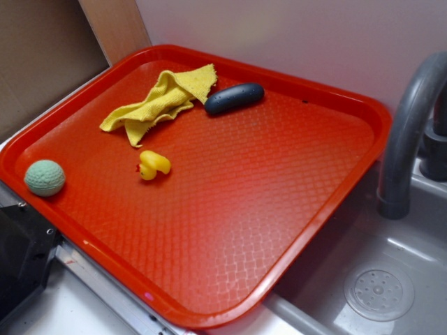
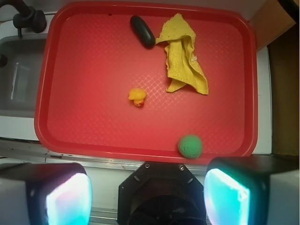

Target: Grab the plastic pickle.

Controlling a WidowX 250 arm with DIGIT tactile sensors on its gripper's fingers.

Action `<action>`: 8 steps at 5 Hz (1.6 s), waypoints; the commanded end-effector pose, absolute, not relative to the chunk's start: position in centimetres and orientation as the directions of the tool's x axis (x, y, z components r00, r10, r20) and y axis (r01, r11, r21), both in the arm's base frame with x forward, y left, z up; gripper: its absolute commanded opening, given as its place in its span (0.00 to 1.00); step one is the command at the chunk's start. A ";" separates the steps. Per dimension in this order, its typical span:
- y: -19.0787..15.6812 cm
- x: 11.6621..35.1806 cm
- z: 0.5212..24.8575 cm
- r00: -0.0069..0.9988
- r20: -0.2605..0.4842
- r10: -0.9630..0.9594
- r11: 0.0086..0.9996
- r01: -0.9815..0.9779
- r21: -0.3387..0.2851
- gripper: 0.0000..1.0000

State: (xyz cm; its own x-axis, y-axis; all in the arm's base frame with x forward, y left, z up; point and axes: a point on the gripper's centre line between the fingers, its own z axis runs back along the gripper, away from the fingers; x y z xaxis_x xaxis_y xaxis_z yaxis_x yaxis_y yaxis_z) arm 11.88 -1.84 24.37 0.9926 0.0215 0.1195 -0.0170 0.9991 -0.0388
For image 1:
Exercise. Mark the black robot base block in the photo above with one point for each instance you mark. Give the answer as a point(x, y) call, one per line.
point(28, 246)

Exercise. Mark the dark plastic pickle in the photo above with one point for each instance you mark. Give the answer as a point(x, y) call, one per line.
point(234, 97)

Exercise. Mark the red plastic tray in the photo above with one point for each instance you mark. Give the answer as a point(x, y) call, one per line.
point(247, 190)

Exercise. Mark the yellow rubber duck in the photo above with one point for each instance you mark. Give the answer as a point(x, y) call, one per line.
point(151, 163)

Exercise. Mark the yellow cloth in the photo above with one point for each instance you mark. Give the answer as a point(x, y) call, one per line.
point(172, 94)

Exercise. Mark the grey toy sink basin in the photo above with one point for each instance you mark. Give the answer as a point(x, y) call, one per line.
point(365, 274)

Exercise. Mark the grey curved faucet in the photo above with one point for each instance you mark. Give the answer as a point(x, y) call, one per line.
point(406, 136)

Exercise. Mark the green textured ball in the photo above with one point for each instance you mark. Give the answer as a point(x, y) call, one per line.
point(45, 178)

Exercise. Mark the dark grey faucet knob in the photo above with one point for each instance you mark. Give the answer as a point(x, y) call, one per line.
point(433, 165)

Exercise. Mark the brown cardboard panel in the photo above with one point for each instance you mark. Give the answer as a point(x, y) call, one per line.
point(48, 50)

